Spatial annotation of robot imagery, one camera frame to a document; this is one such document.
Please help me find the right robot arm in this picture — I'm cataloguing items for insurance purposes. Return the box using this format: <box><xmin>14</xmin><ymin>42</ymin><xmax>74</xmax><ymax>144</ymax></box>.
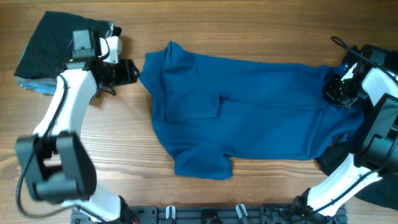
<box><xmin>287</xmin><ymin>45</ymin><xmax>397</xmax><ymax>223</ymax></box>

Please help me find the folded dark green garment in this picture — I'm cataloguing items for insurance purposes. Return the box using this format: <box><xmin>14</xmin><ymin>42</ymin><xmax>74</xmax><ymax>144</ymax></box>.
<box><xmin>14</xmin><ymin>11</ymin><xmax>114</xmax><ymax>80</ymax></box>

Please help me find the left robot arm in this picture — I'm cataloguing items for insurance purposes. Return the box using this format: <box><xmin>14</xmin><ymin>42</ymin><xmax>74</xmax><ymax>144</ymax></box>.
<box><xmin>15</xmin><ymin>30</ymin><xmax>139</xmax><ymax>223</ymax></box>

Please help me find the folded light blue garment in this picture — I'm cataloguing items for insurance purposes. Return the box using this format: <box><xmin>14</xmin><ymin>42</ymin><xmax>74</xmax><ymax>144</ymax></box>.
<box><xmin>16</xmin><ymin>77</ymin><xmax>57</xmax><ymax>95</ymax></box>

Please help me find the black polo shirt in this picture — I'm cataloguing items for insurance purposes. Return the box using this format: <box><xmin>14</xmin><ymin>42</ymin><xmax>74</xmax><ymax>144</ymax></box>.
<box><xmin>308</xmin><ymin>44</ymin><xmax>397</xmax><ymax>215</ymax></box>

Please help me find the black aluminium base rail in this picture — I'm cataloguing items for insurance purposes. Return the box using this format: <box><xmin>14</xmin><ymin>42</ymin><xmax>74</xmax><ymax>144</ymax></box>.
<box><xmin>70</xmin><ymin>203</ymin><xmax>348</xmax><ymax>224</ymax></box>

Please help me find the blue polo shirt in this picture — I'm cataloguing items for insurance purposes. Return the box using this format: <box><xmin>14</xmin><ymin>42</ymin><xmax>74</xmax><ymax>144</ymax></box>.
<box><xmin>140</xmin><ymin>42</ymin><xmax>364</xmax><ymax>180</ymax></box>

